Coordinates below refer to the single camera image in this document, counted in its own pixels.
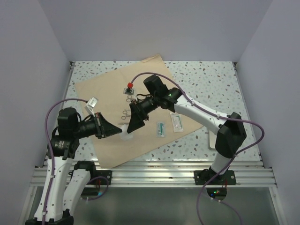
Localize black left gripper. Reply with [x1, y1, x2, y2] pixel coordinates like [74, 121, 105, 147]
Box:
[73, 112, 122, 138]

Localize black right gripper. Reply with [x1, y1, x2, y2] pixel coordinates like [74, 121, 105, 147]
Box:
[127, 94, 159, 134]

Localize white gauze pad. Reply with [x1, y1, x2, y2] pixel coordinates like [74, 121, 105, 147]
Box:
[119, 124, 134, 141]

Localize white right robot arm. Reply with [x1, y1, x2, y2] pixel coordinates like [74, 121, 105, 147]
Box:
[127, 73, 247, 184]

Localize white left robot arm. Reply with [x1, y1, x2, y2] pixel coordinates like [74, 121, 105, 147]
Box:
[25, 107, 122, 225]

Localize steel hemostat forceps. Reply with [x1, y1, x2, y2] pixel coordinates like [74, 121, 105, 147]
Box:
[121, 110, 131, 120]

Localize green scalpel blade packet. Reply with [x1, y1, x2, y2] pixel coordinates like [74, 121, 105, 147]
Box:
[156, 121, 165, 137]

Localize small steel scissors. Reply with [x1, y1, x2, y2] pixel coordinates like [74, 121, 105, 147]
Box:
[126, 95, 133, 103]

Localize beige cloth drape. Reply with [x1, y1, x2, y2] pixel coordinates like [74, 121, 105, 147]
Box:
[75, 53, 205, 169]

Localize clear suture packet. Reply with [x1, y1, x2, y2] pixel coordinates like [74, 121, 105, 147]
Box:
[170, 112, 184, 133]

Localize metal instrument tray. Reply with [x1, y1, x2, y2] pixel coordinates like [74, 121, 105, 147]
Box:
[208, 130, 217, 150]

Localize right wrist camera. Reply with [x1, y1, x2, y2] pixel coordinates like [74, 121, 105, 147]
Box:
[123, 82, 135, 95]

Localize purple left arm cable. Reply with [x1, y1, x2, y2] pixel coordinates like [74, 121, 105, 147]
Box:
[39, 98, 110, 222]

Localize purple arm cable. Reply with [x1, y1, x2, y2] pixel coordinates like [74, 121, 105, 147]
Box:
[39, 98, 110, 222]
[130, 72, 265, 225]

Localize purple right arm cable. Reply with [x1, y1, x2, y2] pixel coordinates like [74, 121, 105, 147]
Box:
[130, 72, 265, 225]

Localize aluminium rail frame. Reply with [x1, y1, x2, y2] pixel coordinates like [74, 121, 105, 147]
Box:
[17, 61, 289, 225]

